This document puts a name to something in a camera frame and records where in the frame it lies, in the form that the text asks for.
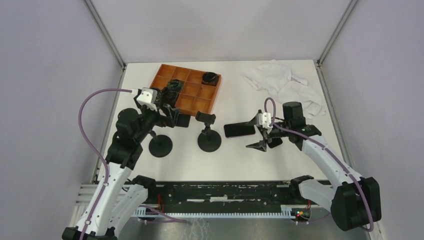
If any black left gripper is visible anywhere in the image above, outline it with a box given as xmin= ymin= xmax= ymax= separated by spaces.
xmin=134 ymin=96 xmax=180 ymax=143

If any purple edged black phone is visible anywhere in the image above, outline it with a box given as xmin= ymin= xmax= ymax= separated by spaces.
xmin=223 ymin=122 xmax=256 ymax=138

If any black round base phone stand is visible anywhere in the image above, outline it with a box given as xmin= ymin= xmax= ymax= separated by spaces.
xmin=195 ymin=111 xmax=222 ymax=153

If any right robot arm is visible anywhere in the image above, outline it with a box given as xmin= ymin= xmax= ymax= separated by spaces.
xmin=247 ymin=101 xmax=382 ymax=232

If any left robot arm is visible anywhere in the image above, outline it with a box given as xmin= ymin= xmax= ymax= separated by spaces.
xmin=62 ymin=104 xmax=180 ymax=240

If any small black phone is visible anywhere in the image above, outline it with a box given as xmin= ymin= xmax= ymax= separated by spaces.
xmin=267 ymin=137 xmax=283 ymax=149

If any rolled dark patterned tie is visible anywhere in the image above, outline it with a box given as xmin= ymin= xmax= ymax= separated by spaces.
xmin=161 ymin=87 xmax=180 ymax=108

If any orange wooden compartment tray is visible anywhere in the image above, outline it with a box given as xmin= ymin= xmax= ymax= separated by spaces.
xmin=150 ymin=64 xmax=222 ymax=116

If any rolled green patterned tie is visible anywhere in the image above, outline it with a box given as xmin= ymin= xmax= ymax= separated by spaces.
xmin=166 ymin=79 xmax=184 ymax=93

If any white crumpled cloth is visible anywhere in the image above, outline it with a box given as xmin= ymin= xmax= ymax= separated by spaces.
xmin=241 ymin=59 xmax=326 ymax=120

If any rolled tie top right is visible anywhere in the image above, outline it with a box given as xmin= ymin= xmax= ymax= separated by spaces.
xmin=201 ymin=72 xmax=220 ymax=87

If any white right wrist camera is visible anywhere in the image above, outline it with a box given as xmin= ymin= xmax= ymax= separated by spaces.
xmin=258 ymin=112 xmax=273 ymax=129

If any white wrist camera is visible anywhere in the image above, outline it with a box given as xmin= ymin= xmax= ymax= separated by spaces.
xmin=258 ymin=112 xmax=273 ymax=129
xmin=131 ymin=87 xmax=162 ymax=112

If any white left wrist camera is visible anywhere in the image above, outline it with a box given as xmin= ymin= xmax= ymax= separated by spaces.
xmin=131 ymin=87 xmax=162 ymax=112

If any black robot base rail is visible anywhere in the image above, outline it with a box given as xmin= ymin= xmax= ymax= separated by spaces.
xmin=146 ymin=180 xmax=308 ymax=214

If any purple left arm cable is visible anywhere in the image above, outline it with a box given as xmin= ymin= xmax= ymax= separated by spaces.
xmin=77 ymin=88 xmax=188 ymax=240

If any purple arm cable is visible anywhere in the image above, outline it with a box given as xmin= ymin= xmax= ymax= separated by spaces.
xmin=263 ymin=97 xmax=375 ymax=232
xmin=77 ymin=88 xmax=188 ymax=240

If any white slotted cable duct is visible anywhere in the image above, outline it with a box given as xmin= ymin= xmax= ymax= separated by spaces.
xmin=71 ymin=183 xmax=312 ymax=220

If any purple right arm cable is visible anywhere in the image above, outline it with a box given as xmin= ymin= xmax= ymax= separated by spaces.
xmin=263 ymin=97 xmax=375 ymax=232

